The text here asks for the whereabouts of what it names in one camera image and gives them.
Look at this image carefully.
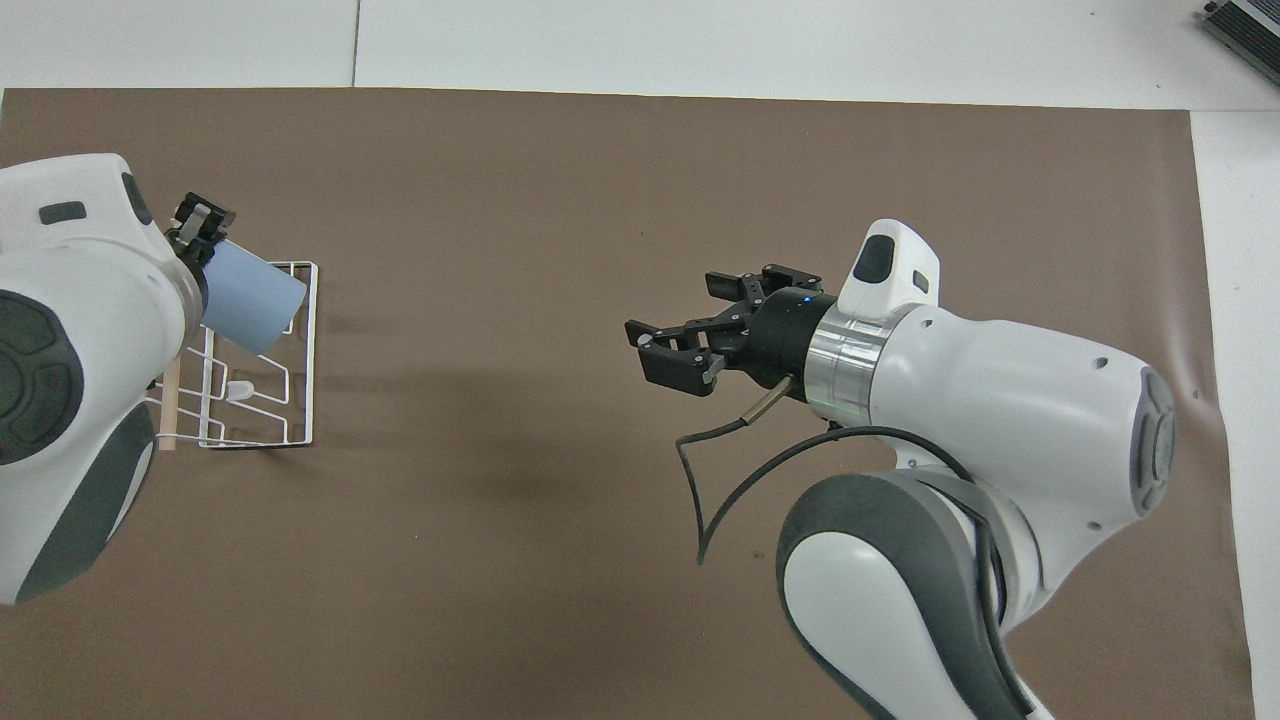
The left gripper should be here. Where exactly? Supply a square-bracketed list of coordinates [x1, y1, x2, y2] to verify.
[164, 193, 238, 331]

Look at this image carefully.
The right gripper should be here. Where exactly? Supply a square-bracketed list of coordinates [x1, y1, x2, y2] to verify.
[625, 262, 839, 404]

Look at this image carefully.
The light blue cup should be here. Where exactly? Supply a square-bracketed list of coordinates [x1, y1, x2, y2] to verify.
[200, 239, 309, 357]

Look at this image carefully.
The grey metal box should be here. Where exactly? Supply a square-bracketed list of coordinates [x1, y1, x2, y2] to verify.
[1199, 0, 1280, 58]

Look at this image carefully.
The black cable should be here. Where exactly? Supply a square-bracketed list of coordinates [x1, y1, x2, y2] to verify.
[676, 376, 1009, 651]

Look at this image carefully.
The white wire cup holder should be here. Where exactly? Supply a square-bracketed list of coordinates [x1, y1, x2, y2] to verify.
[145, 260, 320, 452]

